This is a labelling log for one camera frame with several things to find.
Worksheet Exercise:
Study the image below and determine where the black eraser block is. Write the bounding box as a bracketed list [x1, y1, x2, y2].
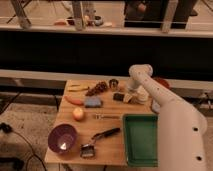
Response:
[113, 93, 124, 101]

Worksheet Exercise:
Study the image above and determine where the silver fork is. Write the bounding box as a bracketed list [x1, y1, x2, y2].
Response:
[93, 114, 120, 119]

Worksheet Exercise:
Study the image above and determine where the grey blue cloth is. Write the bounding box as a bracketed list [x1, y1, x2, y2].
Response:
[151, 100, 160, 114]

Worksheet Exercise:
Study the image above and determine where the orange carrot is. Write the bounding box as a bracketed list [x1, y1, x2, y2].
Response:
[64, 96, 84, 106]

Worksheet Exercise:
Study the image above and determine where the green plastic tray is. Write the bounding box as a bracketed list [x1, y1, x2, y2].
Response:
[123, 114, 158, 167]

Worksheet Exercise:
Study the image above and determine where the black handled peeler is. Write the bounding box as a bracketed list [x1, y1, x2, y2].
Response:
[80, 127, 120, 158]

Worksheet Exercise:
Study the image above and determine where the blue sponge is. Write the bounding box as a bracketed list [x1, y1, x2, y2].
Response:
[84, 97, 102, 108]

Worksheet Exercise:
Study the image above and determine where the purple bowl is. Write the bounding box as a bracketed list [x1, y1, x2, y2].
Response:
[48, 124, 77, 154]

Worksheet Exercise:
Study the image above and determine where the black floor cable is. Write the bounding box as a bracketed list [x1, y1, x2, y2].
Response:
[0, 122, 48, 171]

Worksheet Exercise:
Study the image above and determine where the small metal cup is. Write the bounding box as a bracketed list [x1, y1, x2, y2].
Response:
[109, 79, 119, 90]

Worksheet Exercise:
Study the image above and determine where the white cup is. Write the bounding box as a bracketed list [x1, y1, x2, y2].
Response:
[136, 86, 149, 102]

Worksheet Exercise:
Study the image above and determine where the red bowl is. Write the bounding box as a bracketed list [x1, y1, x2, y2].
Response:
[153, 77, 170, 89]

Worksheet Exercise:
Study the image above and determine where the yellow banana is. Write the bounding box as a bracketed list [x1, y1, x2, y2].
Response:
[67, 85, 89, 92]

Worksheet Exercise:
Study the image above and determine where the bunch of dark grapes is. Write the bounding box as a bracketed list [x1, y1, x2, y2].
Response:
[86, 81, 108, 96]

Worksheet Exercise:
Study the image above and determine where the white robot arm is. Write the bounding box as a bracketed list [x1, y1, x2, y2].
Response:
[127, 64, 207, 171]

